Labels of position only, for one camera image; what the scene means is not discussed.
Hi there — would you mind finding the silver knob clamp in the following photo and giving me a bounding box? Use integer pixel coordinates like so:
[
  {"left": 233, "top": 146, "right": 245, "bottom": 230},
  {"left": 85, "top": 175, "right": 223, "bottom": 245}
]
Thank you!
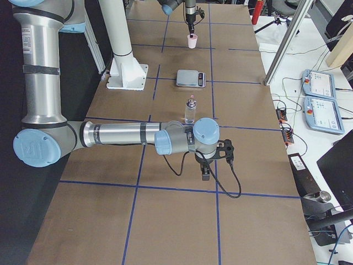
[{"left": 314, "top": 190, "right": 331, "bottom": 203}]

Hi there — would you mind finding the teach pendant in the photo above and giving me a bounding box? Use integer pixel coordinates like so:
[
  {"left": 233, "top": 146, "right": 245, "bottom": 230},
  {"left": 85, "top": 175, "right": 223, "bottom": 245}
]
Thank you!
[
  {"left": 303, "top": 96, "right": 345, "bottom": 135},
  {"left": 302, "top": 69, "right": 336, "bottom": 99}
]

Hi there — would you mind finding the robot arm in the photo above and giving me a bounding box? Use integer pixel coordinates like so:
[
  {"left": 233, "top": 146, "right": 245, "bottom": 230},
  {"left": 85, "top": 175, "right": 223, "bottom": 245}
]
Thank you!
[
  {"left": 12, "top": 1, "right": 225, "bottom": 174},
  {"left": 158, "top": 0, "right": 198, "bottom": 38}
]

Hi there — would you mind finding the lower teach pendant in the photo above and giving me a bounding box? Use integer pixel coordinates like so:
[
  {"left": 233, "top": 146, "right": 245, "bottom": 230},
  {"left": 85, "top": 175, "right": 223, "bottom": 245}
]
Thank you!
[{"left": 303, "top": 96, "right": 345, "bottom": 135}]

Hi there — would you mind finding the black box with label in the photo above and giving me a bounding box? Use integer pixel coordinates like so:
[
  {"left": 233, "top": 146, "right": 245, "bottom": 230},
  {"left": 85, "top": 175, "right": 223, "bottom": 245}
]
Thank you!
[{"left": 288, "top": 153, "right": 321, "bottom": 197}]

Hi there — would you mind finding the black monitor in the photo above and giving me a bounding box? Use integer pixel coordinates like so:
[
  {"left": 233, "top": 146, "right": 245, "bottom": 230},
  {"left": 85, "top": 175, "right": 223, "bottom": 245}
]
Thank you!
[{"left": 317, "top": 130, "right": 353, "bottom": 205}]

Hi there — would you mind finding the aluminium frame post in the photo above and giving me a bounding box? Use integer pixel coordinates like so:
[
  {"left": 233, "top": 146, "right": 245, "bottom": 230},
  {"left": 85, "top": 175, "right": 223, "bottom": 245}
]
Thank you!
[{"left": 264, "top": 0, "right": 313, "bottom": 86}]

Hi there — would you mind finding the upper teach pendant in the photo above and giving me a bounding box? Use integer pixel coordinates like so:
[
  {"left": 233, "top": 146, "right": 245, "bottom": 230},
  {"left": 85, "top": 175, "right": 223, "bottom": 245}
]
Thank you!
[{"left": 302, "top": 69, "right": 336, "bottom": 99}]

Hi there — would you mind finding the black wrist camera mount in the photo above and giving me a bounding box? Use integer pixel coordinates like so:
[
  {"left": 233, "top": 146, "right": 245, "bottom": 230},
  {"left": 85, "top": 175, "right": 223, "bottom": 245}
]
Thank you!
[
  {"left": 195, "top": 7, "right": 205, "bottom": 20},
  {"left": 215, "top": 139, "right": 234, "bottom": 164}
]

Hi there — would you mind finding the lower orange connector box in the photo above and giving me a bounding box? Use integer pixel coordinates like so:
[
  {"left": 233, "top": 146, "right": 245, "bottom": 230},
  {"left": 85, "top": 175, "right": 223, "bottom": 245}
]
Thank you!
[{"left": 281, "top": 128, "right": 294, "bottom": 146}]

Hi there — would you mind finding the orange connector box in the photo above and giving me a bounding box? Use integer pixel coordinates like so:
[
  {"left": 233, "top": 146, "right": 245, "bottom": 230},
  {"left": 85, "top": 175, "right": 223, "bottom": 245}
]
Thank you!
[
  {"left": 276, "top": 108, "right": 287, "bottom": 123},
  {"left": 281, "top": 128, "right": 294, "bottom": 146}
]

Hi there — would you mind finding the upper orange connector box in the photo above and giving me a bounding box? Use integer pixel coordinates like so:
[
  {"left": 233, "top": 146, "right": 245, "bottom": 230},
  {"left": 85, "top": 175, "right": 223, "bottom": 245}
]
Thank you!
[{"left": 276, "top": 108, "right": 287, "bottom": 123}]

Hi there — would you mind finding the pink plastic cup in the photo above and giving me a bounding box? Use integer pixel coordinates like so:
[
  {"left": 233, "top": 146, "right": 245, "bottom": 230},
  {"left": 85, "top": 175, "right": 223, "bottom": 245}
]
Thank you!
[{"left": 187, "top": 34, "right": 198, "bottom": 49}]

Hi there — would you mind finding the silver digital kitchen scale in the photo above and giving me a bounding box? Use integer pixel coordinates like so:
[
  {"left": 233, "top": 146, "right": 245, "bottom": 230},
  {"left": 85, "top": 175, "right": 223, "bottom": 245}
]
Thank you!
[{"left": 176, "top": 70, "right": 206, "bottom": 88}]

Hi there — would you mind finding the white camera stand pole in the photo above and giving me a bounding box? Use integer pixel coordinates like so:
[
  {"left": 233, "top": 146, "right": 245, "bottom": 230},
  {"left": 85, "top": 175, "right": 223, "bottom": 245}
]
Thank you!
[{"left": 99, "top": 0, "right": 148, "bottom": 91}]

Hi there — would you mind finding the red cylinder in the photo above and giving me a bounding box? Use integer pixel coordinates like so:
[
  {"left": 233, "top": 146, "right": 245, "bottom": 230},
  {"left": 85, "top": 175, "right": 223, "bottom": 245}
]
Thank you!
[{"left": 252, "top": 0, "right": 264, "bottom": 25}]

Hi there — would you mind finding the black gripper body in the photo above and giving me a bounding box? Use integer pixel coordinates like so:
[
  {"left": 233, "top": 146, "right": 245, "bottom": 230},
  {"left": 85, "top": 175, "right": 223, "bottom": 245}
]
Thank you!
[
  {"left": 195, "top": 152, "right": 215, "bottom": 168},
  {"left": 184, "top": 7, "right": 196, "bottom": 25}
]

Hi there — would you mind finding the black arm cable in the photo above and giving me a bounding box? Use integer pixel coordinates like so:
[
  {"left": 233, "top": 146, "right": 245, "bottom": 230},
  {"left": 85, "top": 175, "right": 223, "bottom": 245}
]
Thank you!
[{"left": 162, "top": 153, "right": 244, "bottom": 198}]

